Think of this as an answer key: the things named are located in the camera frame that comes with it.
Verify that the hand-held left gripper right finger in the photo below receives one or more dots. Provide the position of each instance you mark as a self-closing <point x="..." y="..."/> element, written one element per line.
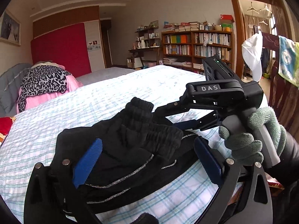
<point x="208" y="158"/>

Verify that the blue green patterned towel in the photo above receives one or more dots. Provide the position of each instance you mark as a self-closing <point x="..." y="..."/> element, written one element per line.
<point x="288" y="58"/>

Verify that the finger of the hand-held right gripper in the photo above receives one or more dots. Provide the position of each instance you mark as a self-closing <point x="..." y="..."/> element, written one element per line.
<point x="168" y="110"/>
<point x="186" y="124"/>

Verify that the wooden bookcase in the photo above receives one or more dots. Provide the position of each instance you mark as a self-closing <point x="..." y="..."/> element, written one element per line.
<point x="192" y="42"/>

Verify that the leopard print cloth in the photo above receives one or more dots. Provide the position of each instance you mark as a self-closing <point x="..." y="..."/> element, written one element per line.
<point x="44" y="79"/>

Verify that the black pants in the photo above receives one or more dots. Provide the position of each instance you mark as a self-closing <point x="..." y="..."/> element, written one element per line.
<point x="130" y="149"/>

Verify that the bed with checked sheet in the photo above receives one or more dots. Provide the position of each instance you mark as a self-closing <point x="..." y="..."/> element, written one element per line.
<point x="105" y="93"/>

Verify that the framed wall picture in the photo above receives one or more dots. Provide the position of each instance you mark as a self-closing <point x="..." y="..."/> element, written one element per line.
<point x="10" y="28"/>

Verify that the grey wall sticker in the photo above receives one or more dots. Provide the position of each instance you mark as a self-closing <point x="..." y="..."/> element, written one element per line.
<point x="94" y="48"/>

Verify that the wooden desk with shelves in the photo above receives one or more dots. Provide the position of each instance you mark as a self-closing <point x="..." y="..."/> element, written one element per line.
<point x="146" y="49"/>

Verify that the red box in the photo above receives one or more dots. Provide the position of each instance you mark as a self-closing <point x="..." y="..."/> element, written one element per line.
<point x="227" y="17"/>

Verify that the white cap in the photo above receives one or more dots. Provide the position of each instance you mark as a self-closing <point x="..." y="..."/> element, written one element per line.
<point x="251" y="51"/>

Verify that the pink pillow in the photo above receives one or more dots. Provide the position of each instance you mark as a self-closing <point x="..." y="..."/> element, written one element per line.
<point x="46" y="99"/>

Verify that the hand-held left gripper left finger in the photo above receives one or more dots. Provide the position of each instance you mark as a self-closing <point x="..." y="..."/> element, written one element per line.
<point x="87" y="163"/>

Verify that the grey quilted bedding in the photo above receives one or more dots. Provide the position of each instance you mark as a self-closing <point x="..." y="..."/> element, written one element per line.
<point x="9" y="88"/>

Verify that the person's right hand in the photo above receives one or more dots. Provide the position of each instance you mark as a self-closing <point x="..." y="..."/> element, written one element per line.
<point x="243" y="144"/>

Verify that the rows of shelved books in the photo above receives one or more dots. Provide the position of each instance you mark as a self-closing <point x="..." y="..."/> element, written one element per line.
<point x="177" y="38"/>

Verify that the wide wooden door frame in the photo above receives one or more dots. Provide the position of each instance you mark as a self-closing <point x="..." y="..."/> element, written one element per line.
<point x="234" y="28"/>

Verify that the pile of books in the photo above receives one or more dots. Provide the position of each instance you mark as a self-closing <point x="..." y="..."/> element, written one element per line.
<point x="182" y="63"/>

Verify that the clear storage box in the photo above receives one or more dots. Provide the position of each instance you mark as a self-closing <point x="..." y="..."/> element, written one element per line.
<point x="149" y="64"/>

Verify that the person's right forearm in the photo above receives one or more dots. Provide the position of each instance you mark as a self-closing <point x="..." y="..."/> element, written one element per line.
<point x="292" y="158"/>

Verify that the green box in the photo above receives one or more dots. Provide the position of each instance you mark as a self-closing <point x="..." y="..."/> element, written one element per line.
<point x="227" y="25"/>

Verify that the red wall panel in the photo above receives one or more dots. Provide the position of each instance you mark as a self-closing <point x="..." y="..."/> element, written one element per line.
<point x="60" y="49"/>

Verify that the red floral quilt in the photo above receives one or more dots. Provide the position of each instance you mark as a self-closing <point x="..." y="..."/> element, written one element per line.
<point x="5" y="126"/>

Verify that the white clothes hanger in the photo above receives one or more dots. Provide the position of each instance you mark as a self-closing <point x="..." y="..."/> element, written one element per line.
<point x="265" y="10"/>
<point x="253" y="8"/>

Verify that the brown slatted wall panel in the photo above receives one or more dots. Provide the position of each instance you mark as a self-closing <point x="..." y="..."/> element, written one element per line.
<point x="65" y="19"/>

